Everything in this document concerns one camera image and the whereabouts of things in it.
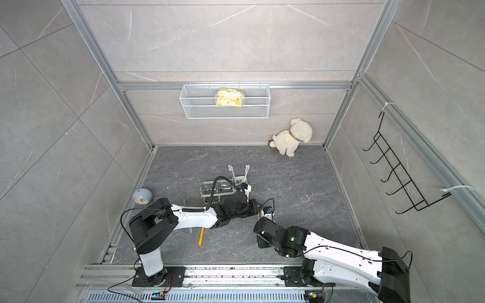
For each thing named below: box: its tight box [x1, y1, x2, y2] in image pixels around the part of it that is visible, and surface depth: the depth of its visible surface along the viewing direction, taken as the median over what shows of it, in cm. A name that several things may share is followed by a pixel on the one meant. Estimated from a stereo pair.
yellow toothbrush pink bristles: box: [197, 227, 205, 247], surface depth 85 cm
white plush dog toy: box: [268, 117, 313, 158], surface depth 110 cm
